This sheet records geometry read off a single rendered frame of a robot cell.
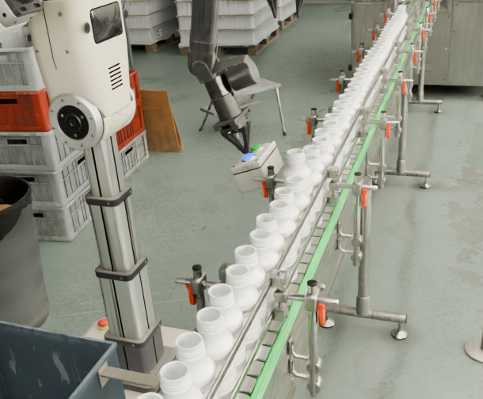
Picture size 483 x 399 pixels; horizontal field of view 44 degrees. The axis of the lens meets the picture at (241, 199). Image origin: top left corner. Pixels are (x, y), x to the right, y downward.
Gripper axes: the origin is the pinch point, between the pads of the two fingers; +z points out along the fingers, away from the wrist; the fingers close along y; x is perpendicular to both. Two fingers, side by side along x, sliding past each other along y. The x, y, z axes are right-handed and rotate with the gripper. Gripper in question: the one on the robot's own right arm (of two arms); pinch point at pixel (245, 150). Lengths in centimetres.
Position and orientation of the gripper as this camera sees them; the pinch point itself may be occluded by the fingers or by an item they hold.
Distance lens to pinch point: 149.3
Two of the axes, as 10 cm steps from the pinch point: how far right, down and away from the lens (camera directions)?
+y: 3.2, -4.3, 8.4
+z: 3.8, 8.7, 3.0
